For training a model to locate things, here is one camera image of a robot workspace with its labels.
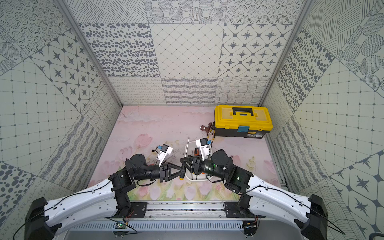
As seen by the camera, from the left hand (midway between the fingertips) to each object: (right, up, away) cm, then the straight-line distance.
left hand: (184, 168), depth 61 cm
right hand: (-1, +2, +5) cm, 5 cm away
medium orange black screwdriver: (+5, 0, +32) cm, 32 cm away
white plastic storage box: (+2, +1, +35) cm, 35 cm away
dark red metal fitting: (+12, +13, +43) cm, 47 cm away
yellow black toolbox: (+30, +19, +28) cm, 46 cm away
